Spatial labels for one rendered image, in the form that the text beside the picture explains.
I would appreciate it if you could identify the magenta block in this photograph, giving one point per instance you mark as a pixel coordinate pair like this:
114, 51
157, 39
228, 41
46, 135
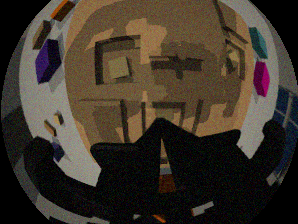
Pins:
261, 78

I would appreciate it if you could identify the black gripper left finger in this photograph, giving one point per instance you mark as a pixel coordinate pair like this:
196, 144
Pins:
144, 154

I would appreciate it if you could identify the teal block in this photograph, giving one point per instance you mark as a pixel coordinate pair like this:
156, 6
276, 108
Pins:
259, 44

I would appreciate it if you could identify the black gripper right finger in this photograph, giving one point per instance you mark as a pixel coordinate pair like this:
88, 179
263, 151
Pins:
185, 149

